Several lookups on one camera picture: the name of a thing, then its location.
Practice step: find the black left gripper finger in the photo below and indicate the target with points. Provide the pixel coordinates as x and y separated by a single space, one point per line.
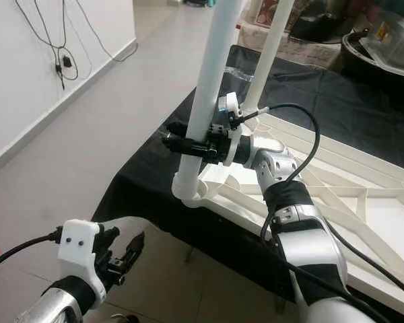
136 250

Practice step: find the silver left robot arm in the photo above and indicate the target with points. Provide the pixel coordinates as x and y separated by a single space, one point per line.
57 309

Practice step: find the black tablecloth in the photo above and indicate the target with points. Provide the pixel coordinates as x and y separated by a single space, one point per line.
141 202

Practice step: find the black floor mop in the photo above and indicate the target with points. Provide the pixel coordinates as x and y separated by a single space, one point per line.
195 3

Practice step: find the black power adapter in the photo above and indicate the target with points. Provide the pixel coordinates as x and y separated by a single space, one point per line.
66 62

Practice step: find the beige bench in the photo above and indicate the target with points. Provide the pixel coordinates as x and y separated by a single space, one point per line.
316 57

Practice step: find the dark curved glossy panel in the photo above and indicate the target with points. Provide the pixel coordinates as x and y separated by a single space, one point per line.
316 23

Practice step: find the black wok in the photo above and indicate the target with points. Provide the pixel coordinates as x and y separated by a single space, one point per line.
353 57

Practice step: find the white plastic table top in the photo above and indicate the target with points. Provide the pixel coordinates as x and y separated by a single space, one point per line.
384 222

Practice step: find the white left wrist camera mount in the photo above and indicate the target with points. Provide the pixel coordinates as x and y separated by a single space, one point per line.
81 249

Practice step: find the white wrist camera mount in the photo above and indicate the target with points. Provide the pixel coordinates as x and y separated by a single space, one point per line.
230 108
81 249

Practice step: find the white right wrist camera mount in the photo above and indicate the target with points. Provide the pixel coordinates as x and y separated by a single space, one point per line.
230 108

